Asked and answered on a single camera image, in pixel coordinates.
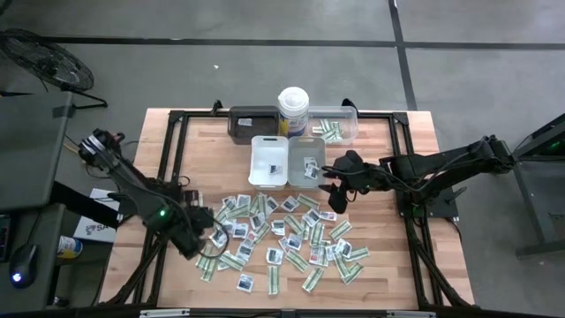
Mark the white ointment packet orange label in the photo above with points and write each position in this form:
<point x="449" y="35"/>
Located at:
<point x="250" y="238"/>
<point x="328" y="216"/>
<point x="284" y="244"/>
<point x="245" y="122"/>
<point x="314" y="255"/>

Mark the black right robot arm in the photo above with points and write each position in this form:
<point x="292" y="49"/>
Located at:
<point x="441" y="165"/>

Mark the white cardboard box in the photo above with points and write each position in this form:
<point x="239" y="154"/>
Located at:
<point x="95" y="232"/>

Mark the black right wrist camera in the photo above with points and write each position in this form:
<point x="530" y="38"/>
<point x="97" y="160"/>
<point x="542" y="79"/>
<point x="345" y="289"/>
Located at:
<point x="353" y="157"/>

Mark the grey table top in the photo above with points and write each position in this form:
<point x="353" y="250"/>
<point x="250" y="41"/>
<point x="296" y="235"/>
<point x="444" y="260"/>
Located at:
<point x="31" y="146"/>

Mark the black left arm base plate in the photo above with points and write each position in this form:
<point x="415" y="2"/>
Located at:
<point x="132" y="209"/>

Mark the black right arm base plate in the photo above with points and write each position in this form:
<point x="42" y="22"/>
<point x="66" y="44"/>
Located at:
<point x="441" y="211"/>

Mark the grey plastic bin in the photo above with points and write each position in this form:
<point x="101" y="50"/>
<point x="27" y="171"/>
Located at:
<point x="298" y="150"/>

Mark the white plastic bin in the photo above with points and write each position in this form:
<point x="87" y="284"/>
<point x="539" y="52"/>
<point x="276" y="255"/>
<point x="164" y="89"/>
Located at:
<point x="265" y="152"/>

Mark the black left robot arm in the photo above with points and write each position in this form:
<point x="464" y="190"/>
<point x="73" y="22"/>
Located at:
<point x="132" y="185"/>

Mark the black floor fan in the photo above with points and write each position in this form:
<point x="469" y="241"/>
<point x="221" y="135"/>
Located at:
<point x="48" y="62"/>

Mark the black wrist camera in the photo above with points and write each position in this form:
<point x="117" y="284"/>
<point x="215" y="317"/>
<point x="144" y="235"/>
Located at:
<point x="193" y="197"/>
<point x="353" y="157"/>

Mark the clear plastic bin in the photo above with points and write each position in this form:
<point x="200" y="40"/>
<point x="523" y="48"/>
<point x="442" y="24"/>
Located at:
<point x="348" y="115"/>

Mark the small white yellow canister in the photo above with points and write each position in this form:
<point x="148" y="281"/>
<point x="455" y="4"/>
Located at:
<point x="69" y="247"/>

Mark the black metal cart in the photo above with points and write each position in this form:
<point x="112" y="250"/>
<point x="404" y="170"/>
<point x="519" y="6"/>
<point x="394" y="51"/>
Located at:
<point x="527" y="207"/>

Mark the disinfecting wipes canister white lid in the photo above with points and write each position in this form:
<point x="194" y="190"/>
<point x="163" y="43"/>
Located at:
<point x="293" y="103"/>

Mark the black desk leg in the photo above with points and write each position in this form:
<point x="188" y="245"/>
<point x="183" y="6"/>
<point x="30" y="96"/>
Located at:
<point x="84" y="205"/>

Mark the dark desk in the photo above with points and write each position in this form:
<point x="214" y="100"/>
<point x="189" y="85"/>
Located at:
<point x="46" y="221"/>

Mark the black computer mouse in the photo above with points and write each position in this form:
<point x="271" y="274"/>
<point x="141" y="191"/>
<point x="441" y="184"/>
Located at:
<point x="24" y="265"/>

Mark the dark keyboard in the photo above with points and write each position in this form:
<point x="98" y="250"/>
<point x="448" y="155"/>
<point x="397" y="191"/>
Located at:
<point x="3" y="238"/>

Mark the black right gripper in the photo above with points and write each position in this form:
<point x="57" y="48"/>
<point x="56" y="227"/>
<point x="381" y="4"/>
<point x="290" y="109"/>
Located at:
<point x="351" y="176"/>

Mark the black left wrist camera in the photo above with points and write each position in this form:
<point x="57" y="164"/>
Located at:
<point x="193" y="197"/>

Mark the white antiseptic towelette packet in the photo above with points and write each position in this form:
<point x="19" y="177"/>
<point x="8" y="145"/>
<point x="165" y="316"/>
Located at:
<point x="271" y="205"/>
<point x="290" y="203"/>
<point x="274" y="255"/>
<point x="311" y="172"/>
<point x="219" y="238"/>
<point x="243" y="201"/>
<point x="294" y="241"/>
<point x="240" y="230"/>
<point x="245" y="283"/>
<point x="244" y="252"/>
<point x="332" y="252"/>
<point x="275" y="169"/>
<point x="229" y="202"/>
<point x="257" y="220"/>
<point x="311" y="162"/>
<point x="345" y="248"/>
<point x="278" y="227"/>
<point x="228" y="226"/>
<point x="311" y="217"/>

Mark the dark brown plastic bin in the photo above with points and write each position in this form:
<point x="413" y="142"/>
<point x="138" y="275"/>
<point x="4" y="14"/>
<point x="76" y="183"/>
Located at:
<point x="251" y="134"/>

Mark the black table clamp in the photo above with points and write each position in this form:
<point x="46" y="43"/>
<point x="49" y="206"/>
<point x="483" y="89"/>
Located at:
<point x="348" y="104"/>
<point x="216" y="106"/>

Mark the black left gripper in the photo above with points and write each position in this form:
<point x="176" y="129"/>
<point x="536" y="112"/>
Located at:
<point x="194" y="225"/>

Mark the white light bar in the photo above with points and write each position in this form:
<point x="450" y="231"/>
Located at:
<point x="410" y="314"/>
<point x="164" y="312"/>

